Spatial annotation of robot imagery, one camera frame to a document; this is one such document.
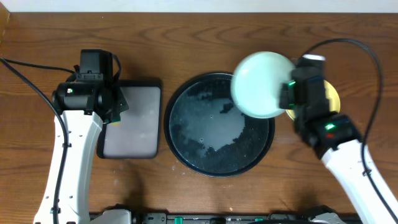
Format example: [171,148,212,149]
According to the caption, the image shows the yellow plate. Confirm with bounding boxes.
[279,78,341,120]

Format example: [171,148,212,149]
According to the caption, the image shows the mint green plate front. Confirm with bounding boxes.
[231,51,294,119]

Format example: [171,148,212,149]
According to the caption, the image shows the black rail with green clips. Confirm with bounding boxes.
[88,203,363,224]

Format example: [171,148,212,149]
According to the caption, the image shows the green sponge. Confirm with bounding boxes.
[109,113,121,125]

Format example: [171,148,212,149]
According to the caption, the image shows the grey rectangular tray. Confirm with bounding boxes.
[96,79,162,159]

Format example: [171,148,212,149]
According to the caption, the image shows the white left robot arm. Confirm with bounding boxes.
[34,81,131,223]

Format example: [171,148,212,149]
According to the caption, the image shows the round black tray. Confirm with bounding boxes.
[164,72,275,177]

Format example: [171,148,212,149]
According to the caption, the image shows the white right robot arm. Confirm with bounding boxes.
[278,81,397,223]

